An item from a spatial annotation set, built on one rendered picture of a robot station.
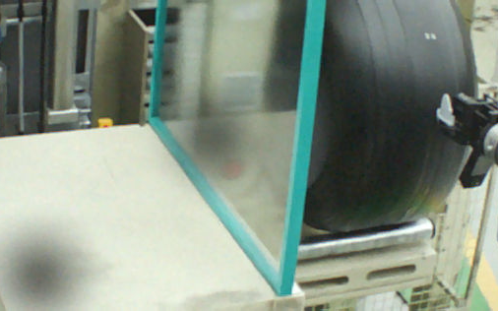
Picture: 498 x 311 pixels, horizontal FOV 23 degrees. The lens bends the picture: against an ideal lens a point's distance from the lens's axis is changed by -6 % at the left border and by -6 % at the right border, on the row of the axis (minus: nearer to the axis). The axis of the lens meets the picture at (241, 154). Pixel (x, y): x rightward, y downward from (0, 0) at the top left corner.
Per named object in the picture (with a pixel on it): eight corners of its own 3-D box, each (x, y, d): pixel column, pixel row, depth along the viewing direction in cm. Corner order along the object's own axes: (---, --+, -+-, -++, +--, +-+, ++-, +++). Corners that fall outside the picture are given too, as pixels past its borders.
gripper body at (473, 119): (483, 91, 223) (518, 112, 213) (479, 136, 226) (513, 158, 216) (450, 93, 221) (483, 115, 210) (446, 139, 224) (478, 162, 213)
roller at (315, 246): (280, 267, 251) (286, 255, 248) (273, 247, 253) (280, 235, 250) (430, 242, 264) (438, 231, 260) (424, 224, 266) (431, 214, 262)
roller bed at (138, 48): (137, 156, 282) (145, 31, 269) (118, 129, 294) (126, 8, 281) (221, 149, 289) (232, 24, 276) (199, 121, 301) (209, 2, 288)
